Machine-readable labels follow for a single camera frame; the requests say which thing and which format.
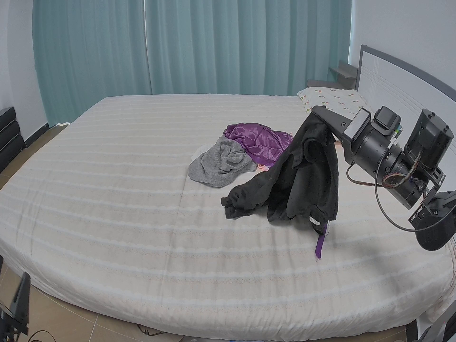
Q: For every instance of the bed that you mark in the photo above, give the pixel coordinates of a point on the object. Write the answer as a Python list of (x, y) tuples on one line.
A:
[(124, 191)]

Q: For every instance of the black chest of drawers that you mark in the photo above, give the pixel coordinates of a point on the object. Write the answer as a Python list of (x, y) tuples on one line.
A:
[(10, 137)]

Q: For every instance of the blue-green curtain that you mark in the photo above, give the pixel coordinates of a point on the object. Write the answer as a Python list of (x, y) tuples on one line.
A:
[(249, 34), (89, 48)]

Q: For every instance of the black T-shirt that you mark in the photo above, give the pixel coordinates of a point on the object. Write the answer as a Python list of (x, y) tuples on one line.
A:
[(306, 176)]

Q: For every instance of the white garment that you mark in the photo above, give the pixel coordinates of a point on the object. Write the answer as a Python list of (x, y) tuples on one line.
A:
[(203, 150)]

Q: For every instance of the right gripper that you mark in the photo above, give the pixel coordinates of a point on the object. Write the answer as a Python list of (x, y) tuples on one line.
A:
[(370, 151)]

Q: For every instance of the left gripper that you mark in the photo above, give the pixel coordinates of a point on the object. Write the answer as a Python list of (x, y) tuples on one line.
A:
[(9, 324)]

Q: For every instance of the white printed pillow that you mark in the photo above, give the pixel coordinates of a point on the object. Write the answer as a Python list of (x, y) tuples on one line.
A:
[(338, 98)]

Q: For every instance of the grey bedside table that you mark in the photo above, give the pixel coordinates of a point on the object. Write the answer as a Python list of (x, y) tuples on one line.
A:
[(342, 71)]

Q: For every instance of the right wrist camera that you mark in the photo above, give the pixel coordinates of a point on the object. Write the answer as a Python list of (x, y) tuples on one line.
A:
[(387, 118)]

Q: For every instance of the purple satin garment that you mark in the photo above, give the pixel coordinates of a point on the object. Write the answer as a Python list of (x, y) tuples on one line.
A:
[(256, 141)]

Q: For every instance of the grey garment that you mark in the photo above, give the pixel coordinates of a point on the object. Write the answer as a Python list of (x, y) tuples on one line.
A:
[(217, 166)]

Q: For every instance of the pink garment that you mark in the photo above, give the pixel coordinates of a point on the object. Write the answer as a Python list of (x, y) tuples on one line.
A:
[(263, 167)]

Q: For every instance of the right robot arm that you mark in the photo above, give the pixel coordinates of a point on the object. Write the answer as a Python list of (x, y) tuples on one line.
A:
[(433, 141)]

